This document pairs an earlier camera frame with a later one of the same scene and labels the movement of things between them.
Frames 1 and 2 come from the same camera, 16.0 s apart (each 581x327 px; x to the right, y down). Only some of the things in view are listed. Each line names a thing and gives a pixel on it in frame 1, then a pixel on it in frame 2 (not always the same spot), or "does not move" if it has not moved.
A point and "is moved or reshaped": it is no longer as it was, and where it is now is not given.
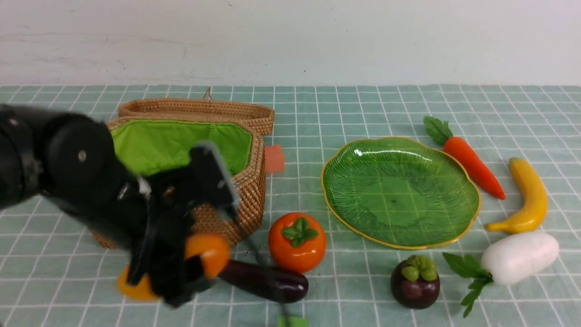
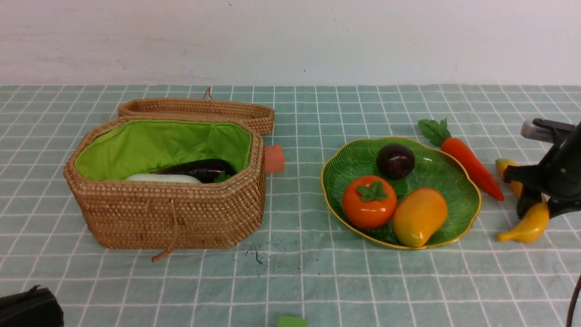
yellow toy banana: (535, 205) is moved or reshaped
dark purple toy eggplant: (264, 282) is moved or reshaped
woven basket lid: (260, 115) does not move
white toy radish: (509, 257) is moved or reshaped
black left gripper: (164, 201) to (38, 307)
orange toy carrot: (461, 152) does not move
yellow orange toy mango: (211, 251) to (419, 215)
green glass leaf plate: (399, 192) does not move
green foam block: (294, 321) does not move
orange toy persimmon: (297, 241) to (369, 201)
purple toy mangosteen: (415, 283) to (395, 161)
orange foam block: (274, 158) does not move
